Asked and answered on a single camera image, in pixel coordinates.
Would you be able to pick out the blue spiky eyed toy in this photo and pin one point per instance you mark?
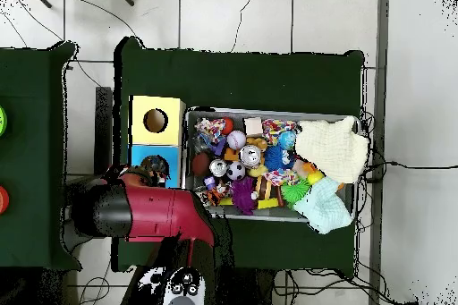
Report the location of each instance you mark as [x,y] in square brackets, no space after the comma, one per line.
[277,158]

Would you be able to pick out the mint green cloth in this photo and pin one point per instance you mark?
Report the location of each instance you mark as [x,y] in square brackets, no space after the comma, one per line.
[323,208]

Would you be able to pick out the cream waffle cloth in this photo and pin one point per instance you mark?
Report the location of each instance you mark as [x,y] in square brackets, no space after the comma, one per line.
[332,147]

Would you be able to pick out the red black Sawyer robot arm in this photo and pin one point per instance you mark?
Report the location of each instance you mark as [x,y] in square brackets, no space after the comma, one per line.
[161,212]

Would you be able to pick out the wooden box with three holes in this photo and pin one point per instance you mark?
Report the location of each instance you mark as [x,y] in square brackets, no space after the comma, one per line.
[168,133]

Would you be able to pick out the shallow mesh bin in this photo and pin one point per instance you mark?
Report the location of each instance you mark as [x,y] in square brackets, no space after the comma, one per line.
[250,113]

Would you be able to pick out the black upright panel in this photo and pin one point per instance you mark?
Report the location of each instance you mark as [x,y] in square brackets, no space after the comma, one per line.
[103,122]

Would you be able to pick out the black orange drink can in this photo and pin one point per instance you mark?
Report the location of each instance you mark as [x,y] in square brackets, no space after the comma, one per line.
[218,168]

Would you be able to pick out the crumpled colourful paper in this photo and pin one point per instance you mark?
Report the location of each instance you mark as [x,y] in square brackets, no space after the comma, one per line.
[211,129]

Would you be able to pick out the small soccer ball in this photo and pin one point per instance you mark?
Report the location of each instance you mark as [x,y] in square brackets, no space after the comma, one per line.
[235,171]

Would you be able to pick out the white baseball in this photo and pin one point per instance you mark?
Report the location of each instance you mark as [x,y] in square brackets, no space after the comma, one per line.
[236,140]

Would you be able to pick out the dark green table cloth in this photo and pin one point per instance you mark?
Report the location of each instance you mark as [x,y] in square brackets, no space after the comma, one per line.
[232,79]
[28,162]

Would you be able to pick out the purple spiky eyed toy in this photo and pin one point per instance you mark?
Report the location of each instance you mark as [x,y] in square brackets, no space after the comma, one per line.
[243,196]

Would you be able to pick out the crushed silver can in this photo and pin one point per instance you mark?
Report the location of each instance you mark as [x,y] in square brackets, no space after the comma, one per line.
[249,155]

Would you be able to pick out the plain wooden cube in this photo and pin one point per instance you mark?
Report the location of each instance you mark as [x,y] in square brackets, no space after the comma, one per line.
[252,125]

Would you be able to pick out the orange ball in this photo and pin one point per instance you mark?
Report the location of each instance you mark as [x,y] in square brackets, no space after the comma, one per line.
[3,200]

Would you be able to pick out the green ball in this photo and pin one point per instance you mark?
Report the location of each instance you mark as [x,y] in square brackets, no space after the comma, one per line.
[1,120]

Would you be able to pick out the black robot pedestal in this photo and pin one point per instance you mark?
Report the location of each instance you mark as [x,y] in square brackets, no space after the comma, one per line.
[254,290]

